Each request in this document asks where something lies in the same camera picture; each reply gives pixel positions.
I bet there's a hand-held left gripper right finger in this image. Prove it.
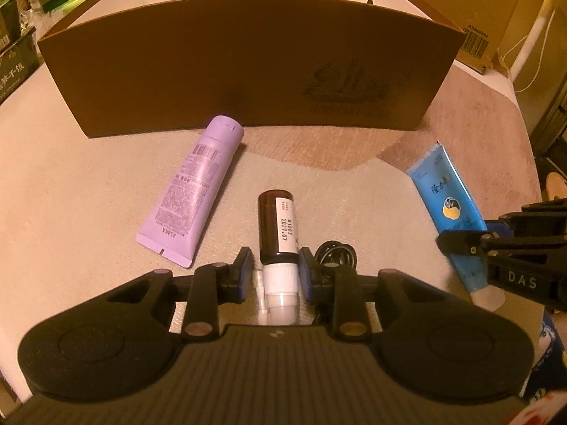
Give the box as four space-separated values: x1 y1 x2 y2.
299 247 444 338

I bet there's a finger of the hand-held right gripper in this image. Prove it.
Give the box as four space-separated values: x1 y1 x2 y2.
484 211 533 238
435 228 493 259

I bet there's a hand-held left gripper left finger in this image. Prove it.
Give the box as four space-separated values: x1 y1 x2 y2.
106 246 254 336

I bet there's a blue tube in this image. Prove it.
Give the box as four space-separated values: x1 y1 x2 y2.
405 140 506 307

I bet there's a brown spray bottle white cap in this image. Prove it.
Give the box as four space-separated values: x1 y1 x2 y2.
252 189 303 327

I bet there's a brown storage box white inside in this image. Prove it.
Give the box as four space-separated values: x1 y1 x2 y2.
37 0 465 141

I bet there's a beige rounded object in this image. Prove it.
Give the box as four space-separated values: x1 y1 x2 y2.
545 171 567 201

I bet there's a person's printed clothing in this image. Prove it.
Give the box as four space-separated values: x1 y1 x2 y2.
526 309 567 425

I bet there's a purple tube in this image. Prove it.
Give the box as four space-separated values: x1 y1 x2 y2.
136 114 245 269

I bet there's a dark slatted furniture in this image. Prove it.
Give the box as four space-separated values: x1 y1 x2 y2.
529 64 567 153

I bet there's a white pole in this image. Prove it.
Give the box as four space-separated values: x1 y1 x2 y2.
513 0 557 81

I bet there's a black cable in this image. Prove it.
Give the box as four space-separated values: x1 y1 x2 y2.
309 241 358 327

